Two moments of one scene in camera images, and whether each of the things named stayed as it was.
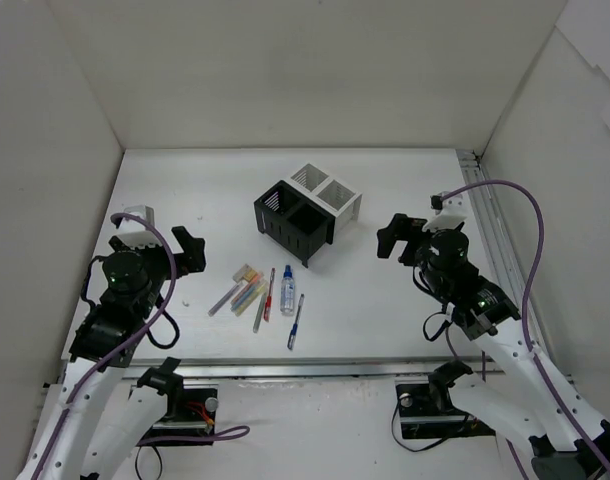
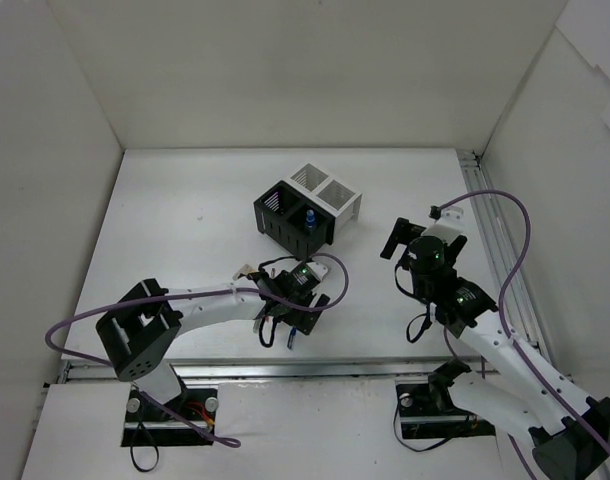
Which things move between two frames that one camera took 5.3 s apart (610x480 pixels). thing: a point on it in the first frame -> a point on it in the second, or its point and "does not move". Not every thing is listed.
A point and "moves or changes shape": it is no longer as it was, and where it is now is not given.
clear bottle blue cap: x=287 y=292 moves or changes shape
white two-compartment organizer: x=329 y=193 does not move
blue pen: x=294 y=327 does not move
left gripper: x=183 y=251 -> x=299 y=313
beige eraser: x=245 y=272 does not move
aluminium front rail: x=303 y=370 does not move
